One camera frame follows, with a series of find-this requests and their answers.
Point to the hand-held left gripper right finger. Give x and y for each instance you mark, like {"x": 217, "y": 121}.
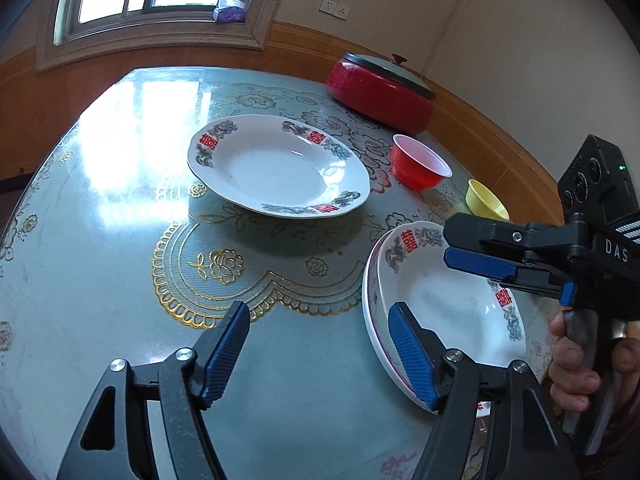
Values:
{"x": 410, "y": 350}

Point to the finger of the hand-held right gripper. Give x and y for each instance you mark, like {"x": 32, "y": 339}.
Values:
{"x": 475, "y": 262}
{"x": 495, "y": 235}

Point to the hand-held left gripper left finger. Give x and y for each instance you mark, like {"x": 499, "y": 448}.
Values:
{"x": 225, "y": 350}

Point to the yellow plastic bowl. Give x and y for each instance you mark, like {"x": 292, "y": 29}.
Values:
{"x": 482, "y": 200}

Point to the white floral plate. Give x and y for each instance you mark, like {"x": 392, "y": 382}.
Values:
{"x": 270, "y": 170}
{"x": 450, "y": 310}

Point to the red plastic bowl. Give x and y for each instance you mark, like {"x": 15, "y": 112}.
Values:
{"x": 417, "y": 160}

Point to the person's right hand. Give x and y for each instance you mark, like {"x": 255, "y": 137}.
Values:
{"x": 570, "y": 375}

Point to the red electric pot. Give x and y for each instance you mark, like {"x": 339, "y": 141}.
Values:
{"x": 380, "y": 102}

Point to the grey pot lid red knob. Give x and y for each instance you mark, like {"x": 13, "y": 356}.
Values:
{"x": 390, "y": 72}

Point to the purple tissue pack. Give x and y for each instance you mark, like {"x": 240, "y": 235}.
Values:
{"x": 230, "y": 12}

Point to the white wall socket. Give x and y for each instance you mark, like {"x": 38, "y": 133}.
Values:
{"x": 342, "y": 11}
{"x": 327, "y": 5}

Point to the window with stone frame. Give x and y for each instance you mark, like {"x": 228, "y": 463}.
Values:
{"x": 150, "y": 25}

